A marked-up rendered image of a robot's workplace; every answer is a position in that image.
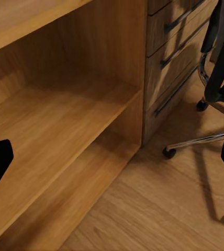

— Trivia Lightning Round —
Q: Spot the swivel chair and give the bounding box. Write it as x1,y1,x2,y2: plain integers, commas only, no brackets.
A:
163,0,224,159

